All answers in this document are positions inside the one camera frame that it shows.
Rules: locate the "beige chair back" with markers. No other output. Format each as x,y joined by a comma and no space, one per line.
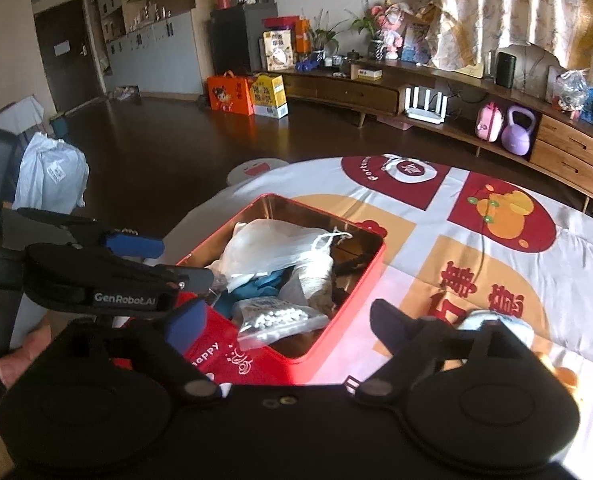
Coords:
533,70

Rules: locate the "small yellow white box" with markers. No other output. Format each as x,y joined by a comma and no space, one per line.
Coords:
370,74

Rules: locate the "wooden TV cabinet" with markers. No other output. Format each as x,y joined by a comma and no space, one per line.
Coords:
356,90

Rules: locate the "white blue packet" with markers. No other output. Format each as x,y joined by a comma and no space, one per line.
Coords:
501,325

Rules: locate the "yellow carton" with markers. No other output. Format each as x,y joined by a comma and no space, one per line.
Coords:
271,96

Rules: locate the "flat red box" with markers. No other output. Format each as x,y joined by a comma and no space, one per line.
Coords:
280,23

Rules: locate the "printed tablecloth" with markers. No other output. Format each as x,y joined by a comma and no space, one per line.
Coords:
551,270

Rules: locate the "grey wall cabinet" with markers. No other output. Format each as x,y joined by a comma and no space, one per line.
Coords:
151,55

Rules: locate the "black speaker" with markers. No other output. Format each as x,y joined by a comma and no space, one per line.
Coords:
506,70

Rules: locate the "thin-leaf potted plant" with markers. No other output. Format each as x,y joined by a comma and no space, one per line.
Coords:
324,35

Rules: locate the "beige cloth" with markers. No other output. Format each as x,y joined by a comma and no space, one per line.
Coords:
316,285

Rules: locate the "purple kettlebell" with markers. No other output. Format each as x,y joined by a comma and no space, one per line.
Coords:
517,135

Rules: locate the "small potted plant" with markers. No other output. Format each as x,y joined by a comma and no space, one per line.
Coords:
369,30

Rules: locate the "white sack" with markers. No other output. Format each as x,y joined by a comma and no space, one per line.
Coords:
51,175

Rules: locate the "patterned curtain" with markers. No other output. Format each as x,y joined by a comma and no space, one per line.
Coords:
501,5

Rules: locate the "person's left hand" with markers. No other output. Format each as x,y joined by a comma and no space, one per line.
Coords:
24,355

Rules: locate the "blue dumbbell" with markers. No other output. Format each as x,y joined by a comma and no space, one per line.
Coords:
309,66

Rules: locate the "flat pink box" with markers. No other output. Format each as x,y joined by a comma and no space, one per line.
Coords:
395,122

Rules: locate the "pink doll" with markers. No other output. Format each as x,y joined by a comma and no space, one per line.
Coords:
394,30

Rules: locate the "zip bag of white beads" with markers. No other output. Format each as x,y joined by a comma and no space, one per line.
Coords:
276,317

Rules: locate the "clear plastic bag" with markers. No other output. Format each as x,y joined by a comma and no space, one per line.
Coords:
576,92

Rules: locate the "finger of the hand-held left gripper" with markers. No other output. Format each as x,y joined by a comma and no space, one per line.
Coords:
134,244
76,280

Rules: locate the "dark teapot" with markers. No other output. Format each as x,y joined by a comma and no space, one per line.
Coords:
350,62

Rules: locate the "dark wooden door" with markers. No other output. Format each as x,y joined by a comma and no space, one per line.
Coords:
66,55

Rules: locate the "blue cloth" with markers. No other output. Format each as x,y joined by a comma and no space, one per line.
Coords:
261,287

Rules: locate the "dark grey cabinet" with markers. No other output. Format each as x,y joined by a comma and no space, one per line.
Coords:
241,45

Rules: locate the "yellow cereal box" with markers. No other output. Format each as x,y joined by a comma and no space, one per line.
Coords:
278,51

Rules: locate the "red tin lid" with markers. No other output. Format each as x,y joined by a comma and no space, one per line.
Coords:
236,360

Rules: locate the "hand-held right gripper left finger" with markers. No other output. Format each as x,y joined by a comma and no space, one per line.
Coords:
189,325

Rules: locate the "red tin box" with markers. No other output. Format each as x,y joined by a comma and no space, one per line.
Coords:
356,305

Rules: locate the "green bin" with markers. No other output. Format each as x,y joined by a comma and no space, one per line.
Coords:
60,124

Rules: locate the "pink toy case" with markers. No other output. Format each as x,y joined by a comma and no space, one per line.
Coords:
490,122

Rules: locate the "pair of shoes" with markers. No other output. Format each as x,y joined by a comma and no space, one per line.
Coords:
126,93

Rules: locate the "white router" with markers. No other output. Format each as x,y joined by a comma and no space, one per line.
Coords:
426,105

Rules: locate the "white plastic bag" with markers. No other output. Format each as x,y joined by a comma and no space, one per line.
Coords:
271,252

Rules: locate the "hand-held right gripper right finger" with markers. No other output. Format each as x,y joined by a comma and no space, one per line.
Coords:
391,327

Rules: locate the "orange gift box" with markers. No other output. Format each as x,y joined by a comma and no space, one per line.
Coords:
230,95

